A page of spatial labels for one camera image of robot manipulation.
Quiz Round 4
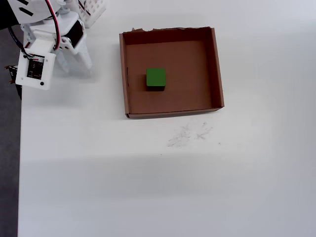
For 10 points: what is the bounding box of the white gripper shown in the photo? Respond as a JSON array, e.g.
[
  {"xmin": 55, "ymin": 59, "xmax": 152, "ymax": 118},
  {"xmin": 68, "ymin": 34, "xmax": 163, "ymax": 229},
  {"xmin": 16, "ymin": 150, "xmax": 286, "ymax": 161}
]
[{"xmin": 20, "ymin": 12, "xmax": 94, "ymax": 75}]

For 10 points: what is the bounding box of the green cube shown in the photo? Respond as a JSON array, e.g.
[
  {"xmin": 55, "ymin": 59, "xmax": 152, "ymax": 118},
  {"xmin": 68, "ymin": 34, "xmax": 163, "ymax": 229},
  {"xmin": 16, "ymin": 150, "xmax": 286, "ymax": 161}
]
[{"xmin": 145, "ymin": 68, "xmax": 167, "ymax": 92}]

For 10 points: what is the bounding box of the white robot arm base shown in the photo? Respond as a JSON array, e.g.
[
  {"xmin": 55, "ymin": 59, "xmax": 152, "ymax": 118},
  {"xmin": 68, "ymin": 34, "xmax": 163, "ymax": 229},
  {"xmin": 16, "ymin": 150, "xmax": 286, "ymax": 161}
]
[{"xmin": 78, "ymin": 0, "xmax": 110, "ymax": 28}]

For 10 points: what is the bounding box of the brown cardboard box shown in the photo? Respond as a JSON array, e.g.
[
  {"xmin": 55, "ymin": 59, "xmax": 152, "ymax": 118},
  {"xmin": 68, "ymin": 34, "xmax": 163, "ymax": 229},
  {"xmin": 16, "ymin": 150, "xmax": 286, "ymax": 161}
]
[{"xmin": 118, "ymin": 26, "xmax": 225, "ymax": 120}]

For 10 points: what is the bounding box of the black table clamp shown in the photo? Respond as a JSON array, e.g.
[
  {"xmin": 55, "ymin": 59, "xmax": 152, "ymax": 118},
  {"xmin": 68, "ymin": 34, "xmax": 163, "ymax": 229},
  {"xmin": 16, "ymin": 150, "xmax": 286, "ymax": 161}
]
[{"xmin": 4, "ymin": 64, "xmax": 22, "ymax": 100}]

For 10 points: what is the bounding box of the red black servo wire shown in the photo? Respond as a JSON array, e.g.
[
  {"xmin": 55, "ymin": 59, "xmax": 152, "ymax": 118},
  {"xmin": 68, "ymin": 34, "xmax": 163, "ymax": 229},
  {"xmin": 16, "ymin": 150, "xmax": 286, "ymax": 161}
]
[{"xmin": 44, "ymin": 0, "xmax": 62, "ymax": 50}]

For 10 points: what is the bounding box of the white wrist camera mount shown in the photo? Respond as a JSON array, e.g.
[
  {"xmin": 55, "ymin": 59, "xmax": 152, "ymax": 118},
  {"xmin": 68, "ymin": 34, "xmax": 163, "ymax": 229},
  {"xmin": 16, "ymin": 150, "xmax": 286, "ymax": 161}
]
[{"xmin": 15, "ymin": 29, "xmax": 57, "ymax": 91}]

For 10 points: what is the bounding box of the black camera cable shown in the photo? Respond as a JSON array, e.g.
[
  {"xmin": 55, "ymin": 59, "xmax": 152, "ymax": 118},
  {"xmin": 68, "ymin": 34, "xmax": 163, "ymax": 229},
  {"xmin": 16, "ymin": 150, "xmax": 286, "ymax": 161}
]
[{"xmin": 6, "ymin": 26, "xmax": 29, "ymax": 59}]

